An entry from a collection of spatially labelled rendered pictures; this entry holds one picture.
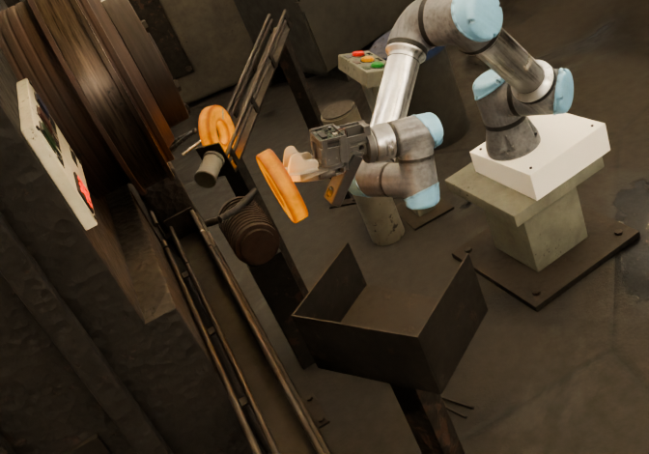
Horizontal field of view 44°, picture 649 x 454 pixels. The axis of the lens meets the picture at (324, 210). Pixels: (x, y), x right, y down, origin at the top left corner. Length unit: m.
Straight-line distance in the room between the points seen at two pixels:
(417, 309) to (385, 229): 1.20
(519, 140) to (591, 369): 0.63
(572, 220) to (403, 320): 1.02
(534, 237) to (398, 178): 0.75
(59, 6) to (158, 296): 0.53
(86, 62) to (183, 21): 2.95
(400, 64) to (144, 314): 0.84
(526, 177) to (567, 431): 0.65
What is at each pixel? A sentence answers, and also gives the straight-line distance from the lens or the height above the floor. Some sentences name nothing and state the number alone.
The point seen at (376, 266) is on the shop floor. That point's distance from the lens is 2.67.
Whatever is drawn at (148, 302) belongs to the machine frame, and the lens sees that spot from 1.37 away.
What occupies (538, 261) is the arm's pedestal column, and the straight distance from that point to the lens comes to 2.39.
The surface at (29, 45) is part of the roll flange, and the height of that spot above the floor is 1.27.
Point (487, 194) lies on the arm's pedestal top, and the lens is 2.28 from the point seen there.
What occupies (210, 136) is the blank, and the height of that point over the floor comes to 0.74.
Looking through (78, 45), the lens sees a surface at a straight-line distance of 1.45.
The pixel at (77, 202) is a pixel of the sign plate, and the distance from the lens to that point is 1.23.
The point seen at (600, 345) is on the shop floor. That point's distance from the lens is 2.19.
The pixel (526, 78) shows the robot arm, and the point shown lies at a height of 0.66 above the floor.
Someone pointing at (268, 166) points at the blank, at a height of 0.89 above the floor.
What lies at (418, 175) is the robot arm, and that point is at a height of 0.72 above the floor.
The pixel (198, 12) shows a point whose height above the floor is 0.48.
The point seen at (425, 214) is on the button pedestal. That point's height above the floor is 0.01.
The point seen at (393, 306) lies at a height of 0.60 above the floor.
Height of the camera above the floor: 1.57
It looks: 31 degrees down
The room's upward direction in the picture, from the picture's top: 24 degrees counter-clockwise
